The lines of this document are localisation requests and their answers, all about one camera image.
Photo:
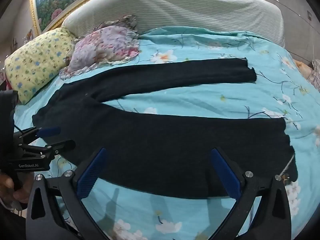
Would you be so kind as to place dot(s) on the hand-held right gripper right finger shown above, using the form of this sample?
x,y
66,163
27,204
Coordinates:
x,y
225,175

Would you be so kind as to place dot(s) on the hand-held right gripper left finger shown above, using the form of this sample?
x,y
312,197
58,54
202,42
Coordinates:
x,y
91,172

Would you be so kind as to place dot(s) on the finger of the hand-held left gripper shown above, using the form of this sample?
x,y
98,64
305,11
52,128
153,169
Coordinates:
x,y
50,131
62,145

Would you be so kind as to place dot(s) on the black pants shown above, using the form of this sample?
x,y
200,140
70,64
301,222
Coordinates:
x,y
150,140

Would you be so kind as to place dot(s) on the person's left forearm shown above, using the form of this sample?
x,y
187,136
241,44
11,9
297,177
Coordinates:
x,y
10,222

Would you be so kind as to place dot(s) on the person's left hand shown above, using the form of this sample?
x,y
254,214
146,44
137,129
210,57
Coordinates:
x,y
7,185

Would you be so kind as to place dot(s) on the yellow floral pillow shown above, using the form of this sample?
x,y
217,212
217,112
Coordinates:
x,y
37,62

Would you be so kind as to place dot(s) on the teal floral bed sheet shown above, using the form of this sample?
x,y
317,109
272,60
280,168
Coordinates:
x,y
200,100

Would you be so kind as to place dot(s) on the pink floral pillow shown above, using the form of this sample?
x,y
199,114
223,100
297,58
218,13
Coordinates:
x,y
105,45

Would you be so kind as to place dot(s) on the gold framed flower painting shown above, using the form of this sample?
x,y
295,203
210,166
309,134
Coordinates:
x,y
50,2

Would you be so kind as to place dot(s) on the orange cloth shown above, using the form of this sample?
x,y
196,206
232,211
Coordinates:
x,y
301,67

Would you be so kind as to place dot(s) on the grey checked cloth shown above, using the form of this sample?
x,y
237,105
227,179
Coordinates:
x,y
315,76

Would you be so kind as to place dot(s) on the striped grey headboard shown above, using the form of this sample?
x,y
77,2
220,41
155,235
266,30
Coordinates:
x,y
187,7

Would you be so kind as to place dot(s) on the wall socket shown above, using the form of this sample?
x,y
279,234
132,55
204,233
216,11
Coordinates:
x,y
309,16

